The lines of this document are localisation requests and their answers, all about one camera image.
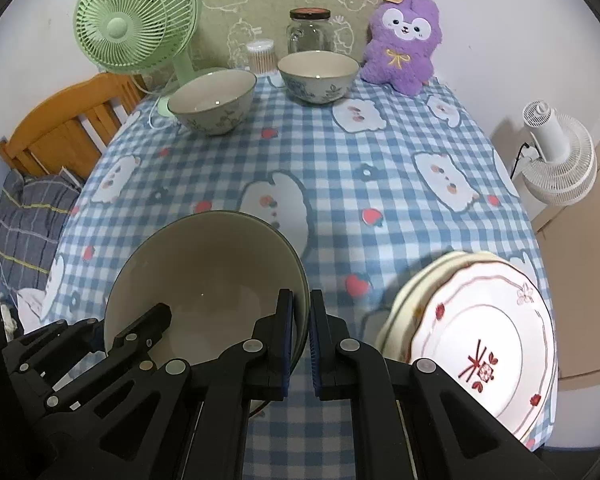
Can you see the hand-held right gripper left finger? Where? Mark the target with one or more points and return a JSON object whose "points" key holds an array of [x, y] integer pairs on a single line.
{"points": [[286, 345]]}

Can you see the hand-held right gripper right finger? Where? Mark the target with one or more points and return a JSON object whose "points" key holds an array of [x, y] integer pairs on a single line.
{"points": [[316, 350]]}

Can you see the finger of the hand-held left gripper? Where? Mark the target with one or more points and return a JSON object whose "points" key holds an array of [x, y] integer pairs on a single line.
{"points": [[40, 355], [140, 330]]}

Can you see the green-rimmed floral ceramic bowl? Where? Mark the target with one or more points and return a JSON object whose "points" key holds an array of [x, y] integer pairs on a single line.
{"points": [[205, 270], [205, 92]]}

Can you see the white red-rimmed plate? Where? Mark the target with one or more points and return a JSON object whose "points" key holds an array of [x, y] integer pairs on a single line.
{"points": [[480, 320]]}

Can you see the blue floral ceramic bowl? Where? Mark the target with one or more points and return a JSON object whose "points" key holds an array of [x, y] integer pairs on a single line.
{"points": [[320, 67]]}

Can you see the grey plaid bedding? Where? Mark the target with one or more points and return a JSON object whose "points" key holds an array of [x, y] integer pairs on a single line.
{"points": [[25, 220]]}

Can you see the blue checked tablecloth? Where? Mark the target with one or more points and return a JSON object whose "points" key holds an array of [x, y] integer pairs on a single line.
{"points": [[355, 160]]}

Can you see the wooden bed headboard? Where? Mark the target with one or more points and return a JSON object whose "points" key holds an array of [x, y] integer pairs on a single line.
{"points": [[55, 130]]}

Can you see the cotton swab container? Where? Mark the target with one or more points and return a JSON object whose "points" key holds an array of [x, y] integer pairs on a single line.
{"points": [[260, 57]]}

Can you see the green desk fan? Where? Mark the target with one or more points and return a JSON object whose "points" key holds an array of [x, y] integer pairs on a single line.
{"points": [[125, 25]]}

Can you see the purple plush toy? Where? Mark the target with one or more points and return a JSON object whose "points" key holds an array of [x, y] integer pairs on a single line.
{"points": [[400, 55]]}

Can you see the white standing fan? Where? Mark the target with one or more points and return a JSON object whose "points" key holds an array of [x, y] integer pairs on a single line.
{"points": [[560, 160]]}

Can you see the glass jar with dark lid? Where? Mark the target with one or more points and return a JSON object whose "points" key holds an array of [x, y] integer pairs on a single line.
{"points": [[307, 35]]}

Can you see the beige printed wall cloth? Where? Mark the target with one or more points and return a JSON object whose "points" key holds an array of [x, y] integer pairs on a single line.
{"points": [[260, 0]]}

